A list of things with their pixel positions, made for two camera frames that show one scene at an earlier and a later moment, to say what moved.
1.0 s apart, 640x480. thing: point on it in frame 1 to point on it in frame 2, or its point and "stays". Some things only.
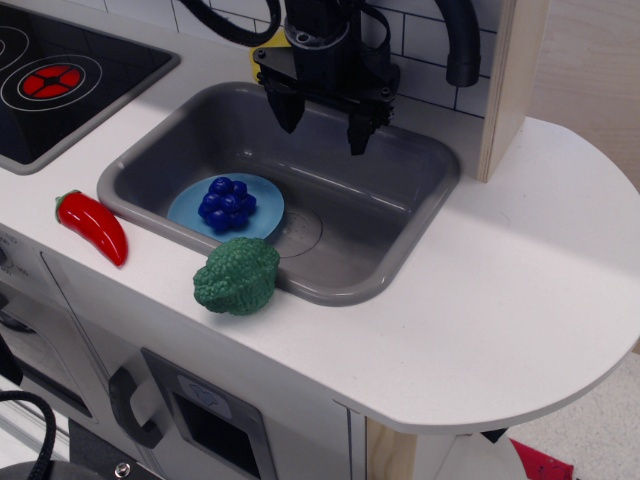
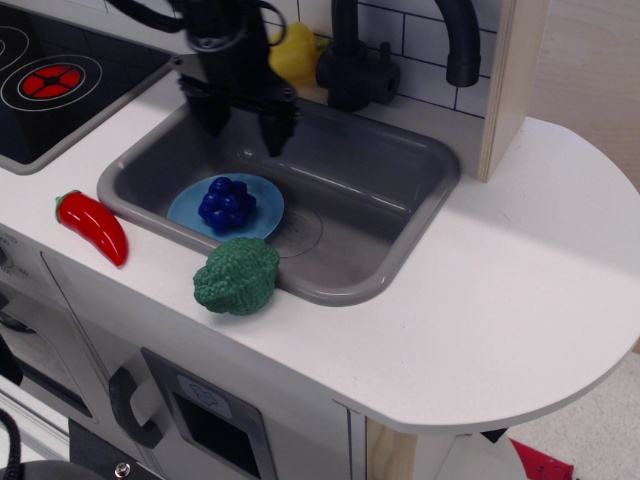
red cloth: (541, 467) stays
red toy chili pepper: (86, 217) stays
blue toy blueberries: (226, 204) stays
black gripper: (332, 65) to (237, 71)
